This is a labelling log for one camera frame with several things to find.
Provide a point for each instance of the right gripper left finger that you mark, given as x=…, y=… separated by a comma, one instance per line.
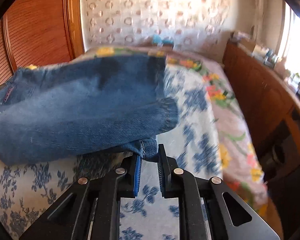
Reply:
x=100, y=211

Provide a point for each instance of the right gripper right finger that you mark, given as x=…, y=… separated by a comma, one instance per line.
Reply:
x=199, y=214

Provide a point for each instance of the blue denim jeans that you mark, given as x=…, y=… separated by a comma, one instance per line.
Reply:
x=111, y=104

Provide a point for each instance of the colourful floral pink blanket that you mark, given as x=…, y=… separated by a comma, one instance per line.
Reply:
x=230, y=119

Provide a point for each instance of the blue floral white bedspread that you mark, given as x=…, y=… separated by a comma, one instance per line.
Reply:
x=26, y=191

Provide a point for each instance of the wooden sideboard cabinet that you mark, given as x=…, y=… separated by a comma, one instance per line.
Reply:
x=271, y=111

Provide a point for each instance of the box with blue items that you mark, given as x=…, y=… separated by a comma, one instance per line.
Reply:
x=161, y=42

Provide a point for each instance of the wooden louvred wardrobe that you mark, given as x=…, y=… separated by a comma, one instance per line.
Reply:
x=38, y=32

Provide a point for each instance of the circle patterned sheer curtain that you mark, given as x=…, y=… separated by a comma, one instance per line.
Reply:
x=193, y=25

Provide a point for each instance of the window with wooden frame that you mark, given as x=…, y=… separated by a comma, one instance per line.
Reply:
x=290, y=41

